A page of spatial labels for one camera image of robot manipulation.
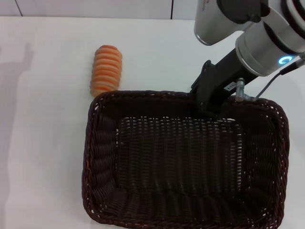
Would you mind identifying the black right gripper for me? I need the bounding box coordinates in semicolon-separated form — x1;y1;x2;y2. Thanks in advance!
190;50;258;120

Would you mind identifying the dark brown woven basket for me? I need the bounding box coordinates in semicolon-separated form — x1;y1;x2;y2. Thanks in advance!
81;90;290;229

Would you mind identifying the orange striped bread roll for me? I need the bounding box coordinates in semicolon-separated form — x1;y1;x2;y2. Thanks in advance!
90;44;123;98

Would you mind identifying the silver metal cable fitting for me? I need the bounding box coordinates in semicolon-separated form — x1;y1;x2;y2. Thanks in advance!
235;77;257;102

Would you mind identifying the thin grey black cable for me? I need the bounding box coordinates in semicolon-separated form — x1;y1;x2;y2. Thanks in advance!
252;53;305;101

